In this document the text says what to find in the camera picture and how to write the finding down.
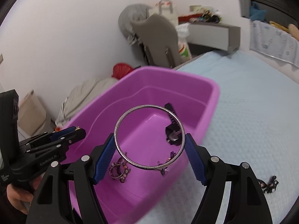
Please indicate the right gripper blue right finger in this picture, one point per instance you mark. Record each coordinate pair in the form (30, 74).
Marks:
(195, 160)

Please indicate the black floral strap keychain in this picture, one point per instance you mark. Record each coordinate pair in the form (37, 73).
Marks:
(269, 187)

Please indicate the grey white floating desk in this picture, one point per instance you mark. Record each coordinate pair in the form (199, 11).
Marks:
(215, 35)

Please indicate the grey chair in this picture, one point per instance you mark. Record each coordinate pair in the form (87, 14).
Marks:
(160, 40)

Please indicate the toy car on desk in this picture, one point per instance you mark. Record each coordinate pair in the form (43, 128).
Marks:
(209, 17)

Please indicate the beige paper bag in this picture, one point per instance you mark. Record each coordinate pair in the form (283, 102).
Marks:
(32, 114)

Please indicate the teal plush toy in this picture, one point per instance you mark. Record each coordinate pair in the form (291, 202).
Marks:
(256, 13)

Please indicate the light blue bed cover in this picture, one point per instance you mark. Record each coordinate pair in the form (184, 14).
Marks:
(256, 121)

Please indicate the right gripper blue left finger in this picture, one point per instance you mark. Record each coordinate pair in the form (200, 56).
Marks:
(103, 162)

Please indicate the large silver bangle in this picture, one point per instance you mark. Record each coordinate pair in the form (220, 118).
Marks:
(137, 165)

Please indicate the red plastic basket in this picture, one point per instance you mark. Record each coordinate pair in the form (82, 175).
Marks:
(120, 70)

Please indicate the left hand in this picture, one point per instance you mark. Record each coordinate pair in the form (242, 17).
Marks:
(17, 197)

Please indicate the small silver twisted bangle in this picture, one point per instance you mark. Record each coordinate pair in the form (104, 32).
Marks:
(118, 171)

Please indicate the tan teddy bear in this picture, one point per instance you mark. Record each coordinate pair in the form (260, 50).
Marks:
(294, 31)

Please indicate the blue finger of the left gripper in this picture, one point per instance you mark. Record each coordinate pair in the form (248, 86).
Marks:
(64, 133)
(78, 135)

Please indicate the purple plastic tub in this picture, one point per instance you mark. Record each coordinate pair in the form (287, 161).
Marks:
(142, 134)

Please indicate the blue cloud pattern blanket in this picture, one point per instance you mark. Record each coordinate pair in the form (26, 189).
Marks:
(273, 42)

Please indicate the white plastic bag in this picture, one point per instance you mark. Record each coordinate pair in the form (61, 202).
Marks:
(182, 33)

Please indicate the pile of grey clothes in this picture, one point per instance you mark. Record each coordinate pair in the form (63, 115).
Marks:
(81, 96)

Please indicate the white tote bag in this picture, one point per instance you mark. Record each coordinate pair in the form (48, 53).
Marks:
(167, 9)

